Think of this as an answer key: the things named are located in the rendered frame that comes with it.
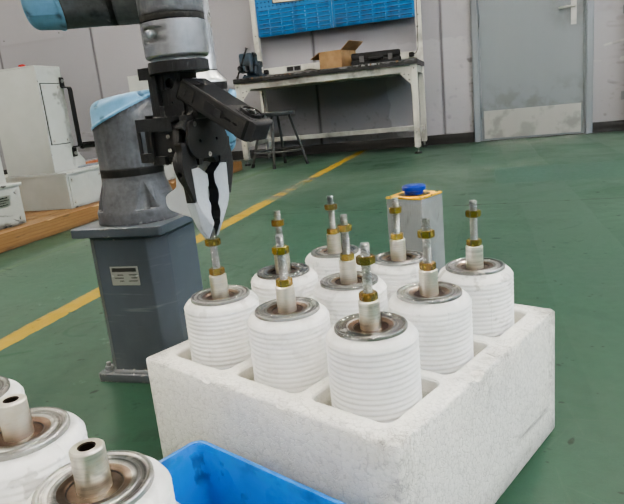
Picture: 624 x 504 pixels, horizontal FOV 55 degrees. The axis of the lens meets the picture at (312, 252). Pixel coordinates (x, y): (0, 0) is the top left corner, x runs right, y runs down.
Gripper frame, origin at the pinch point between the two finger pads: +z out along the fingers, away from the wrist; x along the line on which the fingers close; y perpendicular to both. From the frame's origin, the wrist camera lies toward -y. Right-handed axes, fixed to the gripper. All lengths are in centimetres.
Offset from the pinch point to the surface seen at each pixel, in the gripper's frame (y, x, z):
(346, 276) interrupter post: -13.4, -8.4, 8.1
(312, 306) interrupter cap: -13.7, 0.9, 8.9
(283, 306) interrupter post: -11.3, 3.2, 8.3
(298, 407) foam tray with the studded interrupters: -16.8, 10.4, 16.2
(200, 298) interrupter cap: 2.1, 2.2, 8.8
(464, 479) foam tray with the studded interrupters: -31.0, 1.6, 26.5
